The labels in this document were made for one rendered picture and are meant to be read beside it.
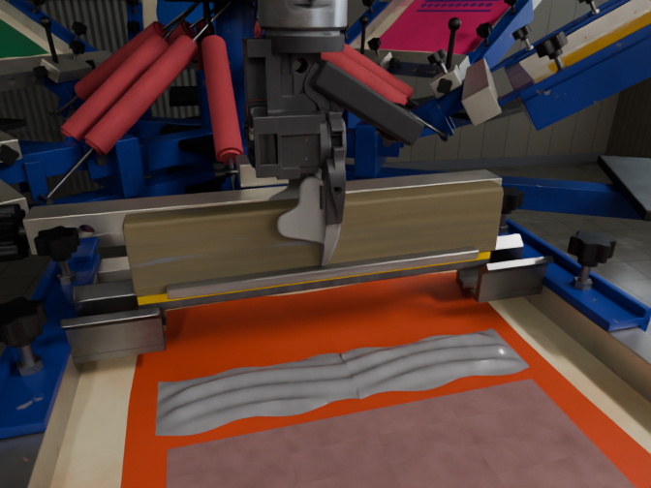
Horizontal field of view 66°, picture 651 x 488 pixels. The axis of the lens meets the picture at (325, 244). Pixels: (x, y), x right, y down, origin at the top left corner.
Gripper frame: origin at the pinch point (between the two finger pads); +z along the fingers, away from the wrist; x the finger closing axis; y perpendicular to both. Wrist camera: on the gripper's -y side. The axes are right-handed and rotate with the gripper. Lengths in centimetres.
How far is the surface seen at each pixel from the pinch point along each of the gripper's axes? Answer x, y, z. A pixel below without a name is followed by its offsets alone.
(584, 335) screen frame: 9.9, -25.7, 9.1
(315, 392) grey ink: 10.1, 3.6, 10.2
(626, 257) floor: -160, -221, 104
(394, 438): 16.7, -1.6, 10.6
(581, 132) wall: -339, -332, 75
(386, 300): -4.1, -8.9, 10.5
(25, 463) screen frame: 15.3, 25.8, 7.3
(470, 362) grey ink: 10.2, -12.2, 9.7
